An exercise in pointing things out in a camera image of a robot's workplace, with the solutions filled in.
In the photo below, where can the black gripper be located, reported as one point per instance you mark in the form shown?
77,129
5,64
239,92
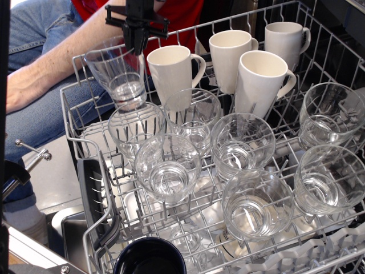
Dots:
138,21

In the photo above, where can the tall clear glass cup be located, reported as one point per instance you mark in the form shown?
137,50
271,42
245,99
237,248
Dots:
118,70

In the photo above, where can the person's bare forearm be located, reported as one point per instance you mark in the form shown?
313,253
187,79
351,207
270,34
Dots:
55,65

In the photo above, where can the person's bare hand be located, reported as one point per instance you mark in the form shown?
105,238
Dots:
24,86

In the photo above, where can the white mug left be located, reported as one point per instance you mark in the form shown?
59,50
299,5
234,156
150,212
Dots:
175,71

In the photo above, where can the white mug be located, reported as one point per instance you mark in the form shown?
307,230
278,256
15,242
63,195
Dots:
287,40
226,48
175,71
263,78

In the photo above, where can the clear glass second row left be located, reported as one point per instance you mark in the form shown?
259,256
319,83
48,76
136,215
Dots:
131,124

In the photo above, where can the white mug back centre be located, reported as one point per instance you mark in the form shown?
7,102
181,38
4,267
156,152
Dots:
226,48

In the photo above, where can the clear glass behind white mug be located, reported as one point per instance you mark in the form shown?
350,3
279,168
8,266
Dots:
192,113

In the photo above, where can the white mug front right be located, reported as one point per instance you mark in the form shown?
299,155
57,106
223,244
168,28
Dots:
263,78

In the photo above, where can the clear glass front left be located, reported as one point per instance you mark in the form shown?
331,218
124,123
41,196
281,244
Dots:
168,167

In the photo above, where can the white mug back right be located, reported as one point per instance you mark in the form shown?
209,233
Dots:
287,40

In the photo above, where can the black clamp with metal rods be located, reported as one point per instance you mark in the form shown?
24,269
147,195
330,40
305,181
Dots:
17,175

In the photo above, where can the clear glass front centre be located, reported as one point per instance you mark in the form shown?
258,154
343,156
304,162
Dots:
257,205

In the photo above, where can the clear glass far right upper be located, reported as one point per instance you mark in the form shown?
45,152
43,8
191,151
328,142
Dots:
331,113

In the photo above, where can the small glass lower rack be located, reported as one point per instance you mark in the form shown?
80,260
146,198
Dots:
186,238

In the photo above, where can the dark blue mug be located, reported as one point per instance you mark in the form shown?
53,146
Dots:
150,255

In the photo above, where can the clear glass far right lower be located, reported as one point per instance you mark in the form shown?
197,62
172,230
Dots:
329,179

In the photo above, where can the grey wire dishwasher rack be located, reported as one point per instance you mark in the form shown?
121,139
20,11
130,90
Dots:
118,211

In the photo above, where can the black frame post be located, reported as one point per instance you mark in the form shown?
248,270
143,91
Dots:
5,27

